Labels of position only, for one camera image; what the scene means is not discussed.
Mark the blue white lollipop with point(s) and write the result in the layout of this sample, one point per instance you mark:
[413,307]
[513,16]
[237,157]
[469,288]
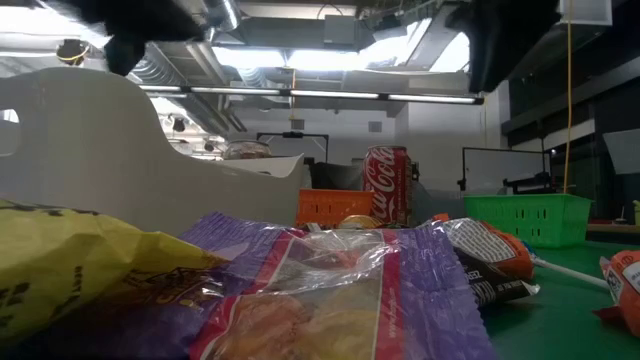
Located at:
[570,272]

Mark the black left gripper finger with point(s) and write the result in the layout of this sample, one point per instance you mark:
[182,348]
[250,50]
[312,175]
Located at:
[124,55]

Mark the purple snack bag clear window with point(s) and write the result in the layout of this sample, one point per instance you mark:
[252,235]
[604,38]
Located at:
[430,300]

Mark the orange pack with white label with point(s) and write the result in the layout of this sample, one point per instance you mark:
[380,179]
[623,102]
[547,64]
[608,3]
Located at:
[510,255]

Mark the round golden candy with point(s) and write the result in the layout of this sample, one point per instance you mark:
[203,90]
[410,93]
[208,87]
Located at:
[357,222]

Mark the black metal frame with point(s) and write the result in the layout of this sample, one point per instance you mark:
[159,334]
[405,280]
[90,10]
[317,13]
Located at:
[292,135]
[464,165]

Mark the grey ceiling box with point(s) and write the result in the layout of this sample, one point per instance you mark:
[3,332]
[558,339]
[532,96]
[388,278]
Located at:
[340,31]

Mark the orange plastic basket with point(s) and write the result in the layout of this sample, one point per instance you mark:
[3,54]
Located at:
[330,205]

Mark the orange candy with QR label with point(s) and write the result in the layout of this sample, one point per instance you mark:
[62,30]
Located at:
[625,300]

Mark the long ceiling light bar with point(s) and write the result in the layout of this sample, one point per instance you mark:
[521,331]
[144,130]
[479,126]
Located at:
[325,93]

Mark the silver round air duct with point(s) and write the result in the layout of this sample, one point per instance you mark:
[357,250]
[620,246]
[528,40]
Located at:
[222,15]

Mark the green plastic basket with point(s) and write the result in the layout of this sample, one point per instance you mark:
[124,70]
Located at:
[525,217]

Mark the grey translucent plastic bin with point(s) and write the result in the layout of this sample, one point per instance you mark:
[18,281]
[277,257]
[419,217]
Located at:
[437,202]

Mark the grey board panel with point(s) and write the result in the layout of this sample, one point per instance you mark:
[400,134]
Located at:
[625,150]

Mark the yellow snack bag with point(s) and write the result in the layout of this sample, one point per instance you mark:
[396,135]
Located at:
[60,260]

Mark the white plastic bin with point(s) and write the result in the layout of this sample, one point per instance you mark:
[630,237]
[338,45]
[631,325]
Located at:
[100,160]

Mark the red Coca-Cola can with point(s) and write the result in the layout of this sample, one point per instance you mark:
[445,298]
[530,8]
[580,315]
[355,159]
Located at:
[387,180]

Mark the silver soda can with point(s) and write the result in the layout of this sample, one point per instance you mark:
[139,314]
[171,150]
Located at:
[247,150]

